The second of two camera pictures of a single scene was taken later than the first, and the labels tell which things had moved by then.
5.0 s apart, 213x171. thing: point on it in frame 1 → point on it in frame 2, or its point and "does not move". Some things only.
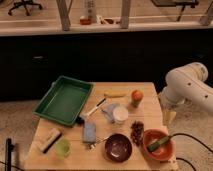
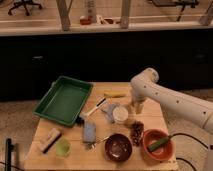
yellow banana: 115,93 does not move
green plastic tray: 64,101 does not move
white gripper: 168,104 → 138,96
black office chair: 25,3 does not move
